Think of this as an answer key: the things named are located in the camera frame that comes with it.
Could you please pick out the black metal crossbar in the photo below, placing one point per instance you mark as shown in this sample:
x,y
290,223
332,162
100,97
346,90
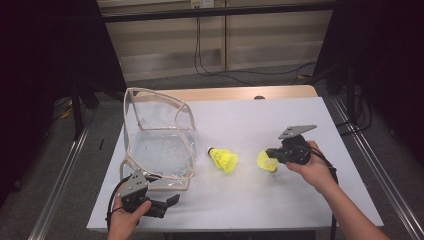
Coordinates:
x,y
166,15

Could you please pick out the wooden table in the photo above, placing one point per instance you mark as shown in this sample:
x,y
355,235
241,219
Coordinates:
x,y
233,93

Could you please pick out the black metal stand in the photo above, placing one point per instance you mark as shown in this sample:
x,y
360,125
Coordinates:
x,y
350,100
77,116

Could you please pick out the person's left hand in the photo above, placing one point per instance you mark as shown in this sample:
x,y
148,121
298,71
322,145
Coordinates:
x,y
122,223

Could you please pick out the dark table grommet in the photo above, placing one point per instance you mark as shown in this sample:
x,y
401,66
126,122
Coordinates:
x,y
259,97

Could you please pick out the small black floor object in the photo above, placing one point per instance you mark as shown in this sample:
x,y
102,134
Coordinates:
x,y
101,144

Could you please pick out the clear plastic bag beige trim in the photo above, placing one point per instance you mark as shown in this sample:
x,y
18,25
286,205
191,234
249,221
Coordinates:
x,y
160,150

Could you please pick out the black curtain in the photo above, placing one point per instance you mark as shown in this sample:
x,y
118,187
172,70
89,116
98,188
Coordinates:
x,y
40,66
393,50

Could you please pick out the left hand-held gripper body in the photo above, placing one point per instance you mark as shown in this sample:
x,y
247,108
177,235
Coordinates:
x,y
134,184

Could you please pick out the aluminium floor rail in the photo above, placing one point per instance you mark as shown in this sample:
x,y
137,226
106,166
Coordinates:
x,y
386,183
57,193

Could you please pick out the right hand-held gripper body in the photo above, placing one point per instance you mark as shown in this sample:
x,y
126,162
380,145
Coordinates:
x,y
295,150

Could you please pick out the person's right hand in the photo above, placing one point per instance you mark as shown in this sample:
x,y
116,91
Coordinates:
x,y
316,173

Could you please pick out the white power outlet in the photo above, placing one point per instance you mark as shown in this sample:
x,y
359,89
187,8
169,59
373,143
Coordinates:
x,y
203,3

